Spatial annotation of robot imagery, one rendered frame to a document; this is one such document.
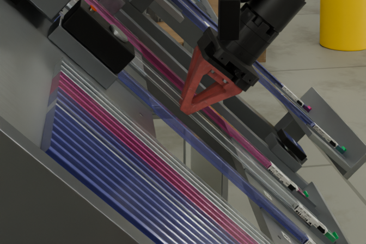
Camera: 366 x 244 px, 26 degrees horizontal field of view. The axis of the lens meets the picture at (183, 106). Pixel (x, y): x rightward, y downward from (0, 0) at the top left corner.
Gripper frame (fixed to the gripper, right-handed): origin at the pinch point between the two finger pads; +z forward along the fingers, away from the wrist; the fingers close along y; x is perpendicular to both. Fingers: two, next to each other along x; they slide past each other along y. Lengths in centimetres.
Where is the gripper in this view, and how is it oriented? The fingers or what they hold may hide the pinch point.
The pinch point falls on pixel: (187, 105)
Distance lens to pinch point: 101.3
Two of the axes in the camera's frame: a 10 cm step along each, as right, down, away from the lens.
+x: 7.6, 5.7, 3.1
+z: -6.4, 7.4, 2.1
